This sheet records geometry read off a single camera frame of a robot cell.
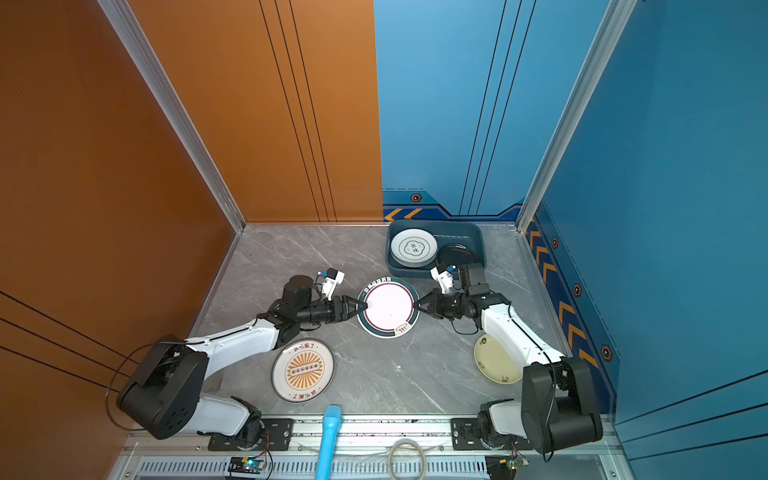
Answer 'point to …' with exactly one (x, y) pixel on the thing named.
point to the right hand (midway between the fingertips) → (414, 306)
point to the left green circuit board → (246, 464)
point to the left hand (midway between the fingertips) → (364, 307)
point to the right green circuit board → (503, 467)
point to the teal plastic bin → (394, 268)
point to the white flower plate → (413, 248)
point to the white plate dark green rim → (390, 310)
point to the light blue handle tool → (331, 424)
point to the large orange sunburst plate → (302, 370)
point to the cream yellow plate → (495, 363)
